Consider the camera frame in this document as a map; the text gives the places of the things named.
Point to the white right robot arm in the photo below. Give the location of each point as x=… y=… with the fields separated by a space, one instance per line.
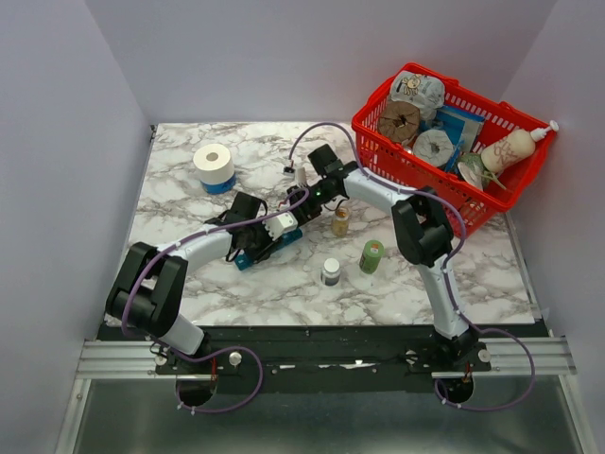
x=423 y=236

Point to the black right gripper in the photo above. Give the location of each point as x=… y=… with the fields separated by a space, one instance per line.
x=304 y=212

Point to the aluminium extrusion frame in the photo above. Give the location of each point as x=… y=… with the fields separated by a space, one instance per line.
x=505 y=357

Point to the white tape roll blue base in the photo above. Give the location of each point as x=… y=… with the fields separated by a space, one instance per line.
x=215 y=168

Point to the blue packet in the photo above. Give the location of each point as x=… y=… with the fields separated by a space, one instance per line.
x=461 y=127

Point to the red plastic basket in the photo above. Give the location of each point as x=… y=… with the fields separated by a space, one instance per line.
x=476 y=206

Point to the green bottle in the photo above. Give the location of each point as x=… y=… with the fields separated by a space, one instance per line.
x=371 y=256

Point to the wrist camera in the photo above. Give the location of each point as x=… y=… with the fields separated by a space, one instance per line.
x=280 y=225
x=297 y=173

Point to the cream pump lotion bottle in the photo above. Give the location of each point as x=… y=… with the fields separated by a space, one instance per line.
x=513 y=148

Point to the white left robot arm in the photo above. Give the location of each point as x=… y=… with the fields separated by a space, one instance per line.
x=151 y=284

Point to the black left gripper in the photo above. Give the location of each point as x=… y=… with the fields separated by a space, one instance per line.
x=261 y=226

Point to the grey cartoon printed pouch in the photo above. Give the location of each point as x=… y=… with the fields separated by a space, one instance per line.
x=424 y=92

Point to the green white plant item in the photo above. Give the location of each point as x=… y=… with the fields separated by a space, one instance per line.
x=472 y=170

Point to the white bottle dark label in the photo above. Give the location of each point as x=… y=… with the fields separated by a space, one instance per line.
x=330 y=272

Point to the clear jar of yellow pills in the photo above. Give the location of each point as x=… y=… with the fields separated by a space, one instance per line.
x=340 y=221

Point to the grey paper roll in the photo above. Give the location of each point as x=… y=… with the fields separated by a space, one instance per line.
x=433 y=147

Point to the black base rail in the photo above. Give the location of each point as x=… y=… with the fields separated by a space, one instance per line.
x=237 y=363

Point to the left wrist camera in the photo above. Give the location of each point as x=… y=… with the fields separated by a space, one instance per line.
x=280 y=225

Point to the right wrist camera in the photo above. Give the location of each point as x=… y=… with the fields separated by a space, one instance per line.
x=297 y=173

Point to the teal weekly pill organizer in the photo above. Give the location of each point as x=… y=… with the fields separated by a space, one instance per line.
x=254 y=255

